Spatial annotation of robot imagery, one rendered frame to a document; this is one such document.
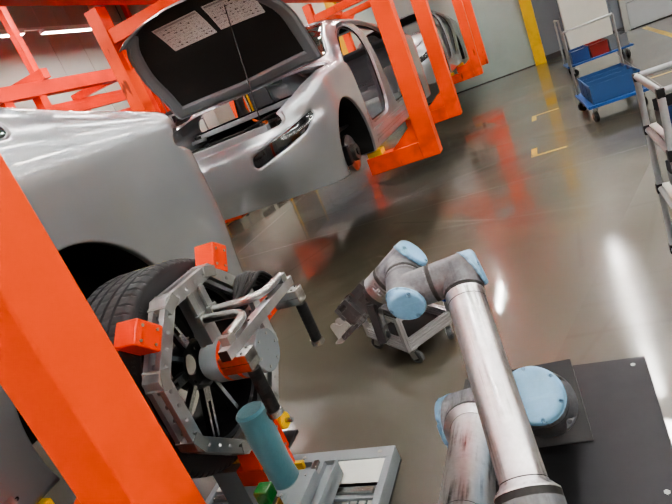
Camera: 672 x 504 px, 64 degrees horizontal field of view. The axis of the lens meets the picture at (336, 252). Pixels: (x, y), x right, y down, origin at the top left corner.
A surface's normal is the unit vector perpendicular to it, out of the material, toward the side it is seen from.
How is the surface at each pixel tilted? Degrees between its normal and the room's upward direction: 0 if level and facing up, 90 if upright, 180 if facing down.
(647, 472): 0
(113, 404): 90
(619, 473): 0
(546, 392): 46
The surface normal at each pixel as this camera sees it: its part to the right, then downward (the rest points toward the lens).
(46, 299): 0.88, -0.24
